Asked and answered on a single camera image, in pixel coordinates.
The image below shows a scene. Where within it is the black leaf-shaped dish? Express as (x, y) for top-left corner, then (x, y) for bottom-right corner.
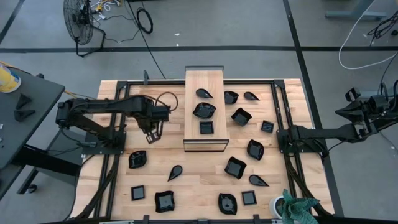
(192, 102), (217, 119)

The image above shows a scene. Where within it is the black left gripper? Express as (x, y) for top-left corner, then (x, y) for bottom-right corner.
(139, 105), (170, 145)

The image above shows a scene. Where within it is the black pedestal fan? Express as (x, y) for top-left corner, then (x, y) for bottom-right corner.
(63, 0), (107, 58)

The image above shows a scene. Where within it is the black spare gripper finger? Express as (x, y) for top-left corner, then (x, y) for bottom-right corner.
(13, 109), (36, 123)
(15, 93), (33, 110)

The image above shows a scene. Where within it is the grey table base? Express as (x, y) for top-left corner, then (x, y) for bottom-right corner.
(325, 0), (388, 21)

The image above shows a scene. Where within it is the coiled black cable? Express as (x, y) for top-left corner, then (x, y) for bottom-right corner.
(136, 7), (154, 35)

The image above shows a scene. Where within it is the green cloth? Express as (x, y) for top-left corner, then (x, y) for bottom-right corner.
(268, 188), (321, 224)

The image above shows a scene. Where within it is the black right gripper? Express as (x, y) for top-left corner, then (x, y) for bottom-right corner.
(335, 94), (390, 125)

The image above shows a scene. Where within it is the white floor cable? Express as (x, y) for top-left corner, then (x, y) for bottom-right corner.
(338, 0), (398, 70)

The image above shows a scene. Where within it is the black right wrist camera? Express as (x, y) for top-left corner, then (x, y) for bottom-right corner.
(345, 87), (362, 103)

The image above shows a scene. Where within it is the black cable bundle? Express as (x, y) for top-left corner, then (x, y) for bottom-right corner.
(366, 11), (398, 40)

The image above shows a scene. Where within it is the black side desk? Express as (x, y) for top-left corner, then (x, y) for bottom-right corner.
(0, 66), (82, 202)

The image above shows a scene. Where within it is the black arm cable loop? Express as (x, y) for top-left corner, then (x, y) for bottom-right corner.
(154, 91), (179, 112)

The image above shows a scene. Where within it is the wooden riser shelf black frame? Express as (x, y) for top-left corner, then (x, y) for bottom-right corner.
(183, 65), (231, 153)

